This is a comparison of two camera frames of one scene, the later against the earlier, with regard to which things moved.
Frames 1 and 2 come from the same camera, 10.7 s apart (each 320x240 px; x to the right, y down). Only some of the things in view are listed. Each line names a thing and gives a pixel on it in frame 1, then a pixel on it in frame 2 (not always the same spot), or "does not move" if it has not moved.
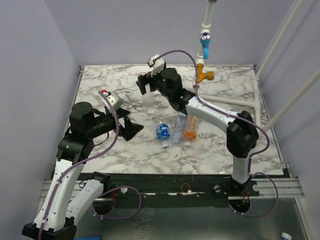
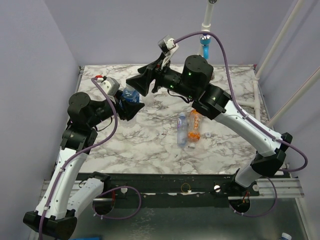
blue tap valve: (205, 38) does not move
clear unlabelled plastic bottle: (148, 98) does not move
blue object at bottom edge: (88, 238) does not move
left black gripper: (130, 128) -> (129, 109)
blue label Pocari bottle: (163, 133) -> (130, 94)
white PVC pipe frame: (255, 101) does not move
